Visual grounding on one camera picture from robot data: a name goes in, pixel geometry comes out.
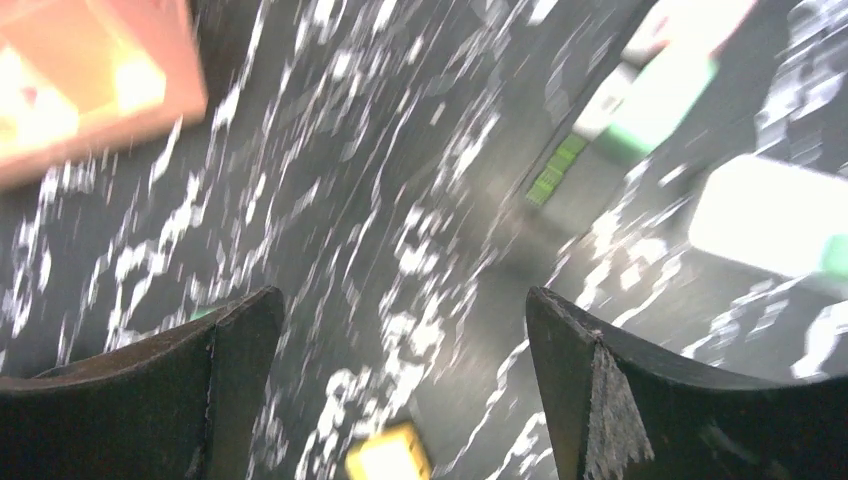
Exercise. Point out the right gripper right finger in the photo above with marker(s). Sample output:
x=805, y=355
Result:
x=620, y=407

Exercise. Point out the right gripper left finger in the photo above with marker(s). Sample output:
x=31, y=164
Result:
x=180, y=404

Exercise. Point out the yellow plug adapter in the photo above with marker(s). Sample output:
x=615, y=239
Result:
x=396, y=453

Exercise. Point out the green plug adapter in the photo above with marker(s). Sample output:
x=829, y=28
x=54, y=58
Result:
x=632, y=112

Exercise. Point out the pink plug adapter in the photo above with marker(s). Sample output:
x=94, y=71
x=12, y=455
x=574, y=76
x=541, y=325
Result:
x=704, y=25

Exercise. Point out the green plug on white strip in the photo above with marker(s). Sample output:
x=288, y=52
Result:
x=834, y=257

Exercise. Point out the white power strip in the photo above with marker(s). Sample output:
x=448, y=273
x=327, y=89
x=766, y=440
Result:
x=772, y=216

